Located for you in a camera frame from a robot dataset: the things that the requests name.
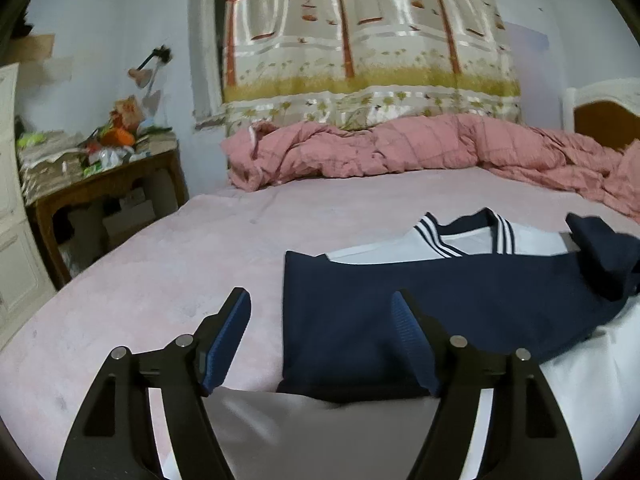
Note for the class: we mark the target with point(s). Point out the tree print curtain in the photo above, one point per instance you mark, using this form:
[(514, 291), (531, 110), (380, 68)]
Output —
[(375, 35)]

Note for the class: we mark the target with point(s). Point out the white and navy jacket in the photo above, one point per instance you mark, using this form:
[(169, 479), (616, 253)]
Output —
[(350, 320)]

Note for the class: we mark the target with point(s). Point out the stack of books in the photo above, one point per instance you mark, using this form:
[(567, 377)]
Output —
[(157, 140)]

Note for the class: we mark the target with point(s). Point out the stack of papers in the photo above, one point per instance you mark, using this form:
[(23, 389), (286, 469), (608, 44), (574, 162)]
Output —
[(47, 165)]

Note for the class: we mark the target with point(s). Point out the pink desk lamp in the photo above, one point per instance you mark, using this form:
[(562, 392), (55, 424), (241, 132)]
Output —
[(142, 72)]

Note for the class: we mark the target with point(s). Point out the grey cardboard box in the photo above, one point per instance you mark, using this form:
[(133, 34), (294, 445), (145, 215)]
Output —
[(130, 222)]

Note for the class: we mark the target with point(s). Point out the white framed window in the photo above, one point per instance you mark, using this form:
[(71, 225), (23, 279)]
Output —
[(207, 60)]

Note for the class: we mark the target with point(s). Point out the pink checked quilt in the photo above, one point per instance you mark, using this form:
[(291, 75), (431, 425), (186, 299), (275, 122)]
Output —
[(400, 150)]

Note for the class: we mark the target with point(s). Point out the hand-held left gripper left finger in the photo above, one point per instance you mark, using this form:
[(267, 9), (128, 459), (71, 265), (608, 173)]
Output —
[(227, 345)]

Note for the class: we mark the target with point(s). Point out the cream drawer cabinet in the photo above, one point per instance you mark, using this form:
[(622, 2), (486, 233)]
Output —
[(15, 240)]

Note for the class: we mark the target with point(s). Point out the white and brown headboard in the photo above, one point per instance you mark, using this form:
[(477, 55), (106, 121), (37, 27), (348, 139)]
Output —
[(605, 115)]

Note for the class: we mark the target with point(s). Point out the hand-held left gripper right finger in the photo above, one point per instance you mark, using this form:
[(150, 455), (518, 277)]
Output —
[(415, 345)]

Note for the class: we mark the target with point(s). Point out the orange plush toy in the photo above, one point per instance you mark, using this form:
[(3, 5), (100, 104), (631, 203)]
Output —
[(120, 132)]

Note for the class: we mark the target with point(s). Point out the brown wooden desk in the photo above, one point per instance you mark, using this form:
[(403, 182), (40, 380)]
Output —
[(110, 180)]

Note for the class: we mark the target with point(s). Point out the bed with pink sheet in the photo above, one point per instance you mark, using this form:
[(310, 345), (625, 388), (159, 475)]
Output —
[(150, 280)]

